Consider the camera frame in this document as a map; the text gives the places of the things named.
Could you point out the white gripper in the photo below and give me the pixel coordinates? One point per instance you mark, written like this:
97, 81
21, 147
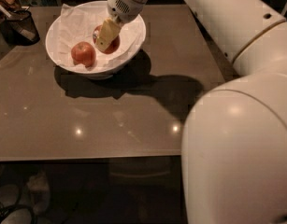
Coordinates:
121, 7

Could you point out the red apple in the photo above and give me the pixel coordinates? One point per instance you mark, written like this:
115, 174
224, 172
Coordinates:
114, 44
83, 53

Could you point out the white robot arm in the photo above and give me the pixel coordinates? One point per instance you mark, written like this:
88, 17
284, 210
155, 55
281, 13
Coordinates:
234, 143

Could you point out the white ceramic bowl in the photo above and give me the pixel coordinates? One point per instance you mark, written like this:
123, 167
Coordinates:
52, 41

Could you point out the white paper liner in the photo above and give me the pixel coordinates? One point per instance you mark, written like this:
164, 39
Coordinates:
77, 25

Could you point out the black mesh basket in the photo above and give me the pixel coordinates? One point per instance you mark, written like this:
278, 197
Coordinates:
9, 36

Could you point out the white cloth on floor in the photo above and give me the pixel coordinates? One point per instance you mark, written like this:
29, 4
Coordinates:
39, 189

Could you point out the brush handle in basket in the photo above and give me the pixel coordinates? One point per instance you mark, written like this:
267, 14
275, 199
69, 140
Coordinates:
22, 23

